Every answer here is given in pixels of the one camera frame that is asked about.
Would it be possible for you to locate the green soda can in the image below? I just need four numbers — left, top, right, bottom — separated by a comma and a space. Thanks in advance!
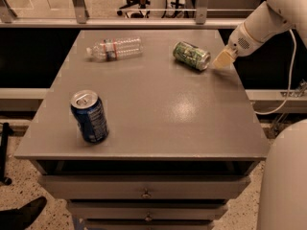
173, 41, 211, 71

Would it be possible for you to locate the black stand with wheel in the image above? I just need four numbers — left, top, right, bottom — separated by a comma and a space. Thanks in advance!
0, 123, 13, 185

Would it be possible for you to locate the grey drawer cabinet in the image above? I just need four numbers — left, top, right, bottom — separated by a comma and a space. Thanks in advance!
16, 30, 270, 230

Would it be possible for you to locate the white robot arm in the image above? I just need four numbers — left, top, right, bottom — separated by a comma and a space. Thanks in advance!
213, 0, 307, 230

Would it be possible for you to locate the blue soda can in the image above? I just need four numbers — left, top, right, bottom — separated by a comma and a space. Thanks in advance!
70, 90, 108, 144

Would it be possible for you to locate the clear plastic water bottle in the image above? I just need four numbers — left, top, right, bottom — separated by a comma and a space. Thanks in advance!
86, 36, 143, 62

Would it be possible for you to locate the black office chair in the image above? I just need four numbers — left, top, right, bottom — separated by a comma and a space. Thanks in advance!
117, 0, 150, 18

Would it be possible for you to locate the white cable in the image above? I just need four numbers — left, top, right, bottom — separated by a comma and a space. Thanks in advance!
253, 29, 297, 116

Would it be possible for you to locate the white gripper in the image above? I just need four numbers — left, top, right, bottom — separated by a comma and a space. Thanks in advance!
213, 23, 264, 68

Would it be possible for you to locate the metal railing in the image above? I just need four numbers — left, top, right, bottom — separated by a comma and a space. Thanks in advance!
0, 0, 260, 29

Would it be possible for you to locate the black shoe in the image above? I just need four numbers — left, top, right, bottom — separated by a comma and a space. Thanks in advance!
0, 196, 47, 230

